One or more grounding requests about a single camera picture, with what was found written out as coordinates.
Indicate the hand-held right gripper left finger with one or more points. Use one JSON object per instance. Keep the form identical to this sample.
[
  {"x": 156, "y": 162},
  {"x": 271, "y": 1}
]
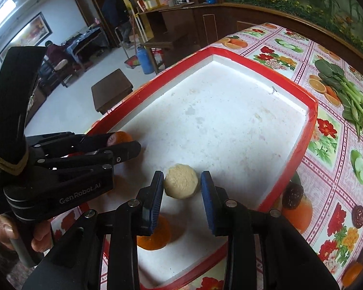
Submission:
[{"x": 153, "y": 201}]

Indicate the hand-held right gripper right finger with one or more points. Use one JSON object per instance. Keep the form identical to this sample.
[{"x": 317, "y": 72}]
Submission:
[{"x": 209, "y": 205}]

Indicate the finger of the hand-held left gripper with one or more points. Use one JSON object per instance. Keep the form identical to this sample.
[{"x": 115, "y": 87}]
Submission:
[
  {"x": 78, "y": 140},
  {"x": 121, "y": 152}
]

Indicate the orange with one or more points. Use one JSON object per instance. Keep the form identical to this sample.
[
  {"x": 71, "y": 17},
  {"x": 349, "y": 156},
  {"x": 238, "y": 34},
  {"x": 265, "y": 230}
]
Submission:
[
  {"x": 158, "y": 232},
  {"x": 124, "y": 136}
]

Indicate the peeled sugarcane piece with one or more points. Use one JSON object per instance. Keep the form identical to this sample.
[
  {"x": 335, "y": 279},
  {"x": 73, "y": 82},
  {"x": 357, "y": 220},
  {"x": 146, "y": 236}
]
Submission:
[{"x": 181, "y": 181}]

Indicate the red-rimmed white foam tray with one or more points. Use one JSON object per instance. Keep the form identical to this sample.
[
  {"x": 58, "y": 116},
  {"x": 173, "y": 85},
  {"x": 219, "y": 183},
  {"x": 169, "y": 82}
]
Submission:
[{"x": 230, "y": 120}]

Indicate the person's left hand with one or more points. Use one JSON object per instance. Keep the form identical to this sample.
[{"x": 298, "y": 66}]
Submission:
[{"x": 0, "y": 232}]

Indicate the dark wooden stool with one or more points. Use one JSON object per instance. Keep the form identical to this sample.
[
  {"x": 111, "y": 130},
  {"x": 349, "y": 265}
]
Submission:
[{"x": 110, "y": 86}]

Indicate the broom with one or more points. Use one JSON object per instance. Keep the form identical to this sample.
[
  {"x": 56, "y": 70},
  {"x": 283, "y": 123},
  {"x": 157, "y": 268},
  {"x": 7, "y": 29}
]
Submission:
[{"x": 133, "y": 63}]

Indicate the fluorescent ceiling light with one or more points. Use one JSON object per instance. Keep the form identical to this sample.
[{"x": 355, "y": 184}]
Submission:
[{"x": 1, "y": 12}]

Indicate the blue thermos jug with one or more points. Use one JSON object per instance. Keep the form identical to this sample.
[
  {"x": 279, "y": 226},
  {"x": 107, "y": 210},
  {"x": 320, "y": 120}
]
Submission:
[{"x": 147, "y": 62}]

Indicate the cluttered background table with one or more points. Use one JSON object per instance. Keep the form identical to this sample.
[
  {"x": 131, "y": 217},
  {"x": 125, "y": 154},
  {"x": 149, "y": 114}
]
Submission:
[{"x": 87, "y": 37}]

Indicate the red white bucket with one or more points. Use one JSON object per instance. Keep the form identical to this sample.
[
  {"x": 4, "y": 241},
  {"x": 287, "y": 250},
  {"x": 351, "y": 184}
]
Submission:
[{"x": 158, "y": 56}]

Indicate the floral fruit print tablecloth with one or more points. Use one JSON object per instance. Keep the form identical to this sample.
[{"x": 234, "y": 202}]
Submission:
[{"x": 329, "y": 163}]

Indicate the wooden cabinet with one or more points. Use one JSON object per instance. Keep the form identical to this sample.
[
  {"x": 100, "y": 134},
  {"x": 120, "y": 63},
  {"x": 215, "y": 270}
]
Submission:
[{"x": 181, "y": 21}]

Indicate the yellow white box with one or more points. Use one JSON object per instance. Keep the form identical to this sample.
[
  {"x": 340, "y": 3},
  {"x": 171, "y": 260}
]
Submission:
[{"x": 151, "y": 3}]

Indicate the leafy green vegetables bunch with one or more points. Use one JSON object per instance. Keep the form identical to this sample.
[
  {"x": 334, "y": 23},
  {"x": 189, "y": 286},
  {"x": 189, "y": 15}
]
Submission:
[{"x": 348, "y": 96}]

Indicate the framed wall picture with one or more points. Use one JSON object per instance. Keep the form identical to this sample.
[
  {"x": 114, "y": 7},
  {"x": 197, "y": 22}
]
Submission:
[{"x": 24, "y": 36}]

